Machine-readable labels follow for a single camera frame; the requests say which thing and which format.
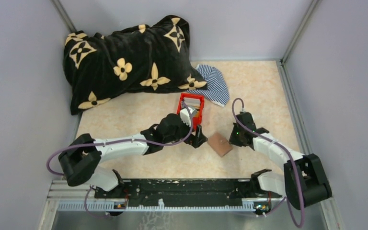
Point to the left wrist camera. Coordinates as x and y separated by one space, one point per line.
187 116

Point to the red plastic bin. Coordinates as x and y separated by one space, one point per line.
198 120

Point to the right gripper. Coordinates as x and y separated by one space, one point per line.
235 138

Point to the blue striped cloth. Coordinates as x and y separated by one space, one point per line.
217 90

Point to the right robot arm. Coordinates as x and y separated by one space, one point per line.
303 180

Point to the pink leather card holder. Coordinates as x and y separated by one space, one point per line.
219 144

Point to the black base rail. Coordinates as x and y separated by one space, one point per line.
186 192

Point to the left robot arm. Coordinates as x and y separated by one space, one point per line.
81 160

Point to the grey cards in bin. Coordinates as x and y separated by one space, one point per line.
193 102

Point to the black floral blanket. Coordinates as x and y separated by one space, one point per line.
142 58

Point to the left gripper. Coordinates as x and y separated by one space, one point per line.
195 138

